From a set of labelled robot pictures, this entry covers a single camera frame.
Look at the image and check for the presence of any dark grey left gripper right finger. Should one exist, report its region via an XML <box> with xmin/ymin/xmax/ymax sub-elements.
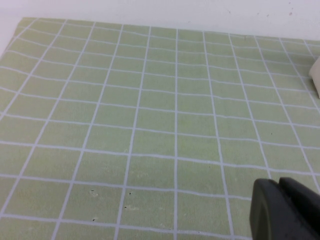
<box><xmin>278</xmin><ymin>176</ymin><xmax>320</xmax><ymax>240</ymax></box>

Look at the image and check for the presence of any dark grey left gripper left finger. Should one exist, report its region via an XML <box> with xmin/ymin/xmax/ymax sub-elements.
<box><xmin>248</xmin><ymin>177</ymin><xmax>319</xmax><ymax>240</ymax></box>

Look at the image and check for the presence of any green white-checked table mat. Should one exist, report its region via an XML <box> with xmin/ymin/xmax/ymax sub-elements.
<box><xmin>0</xmin><ymin>16</ymin><xmax>320</xmax><ymax>240</ymax></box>

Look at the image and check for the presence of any cream canvas pencil case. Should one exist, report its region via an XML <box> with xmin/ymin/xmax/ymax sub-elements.
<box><xmin>308</xmin><ymin>56</ymin><xmax>320</xmax><ymax>99</ymax></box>

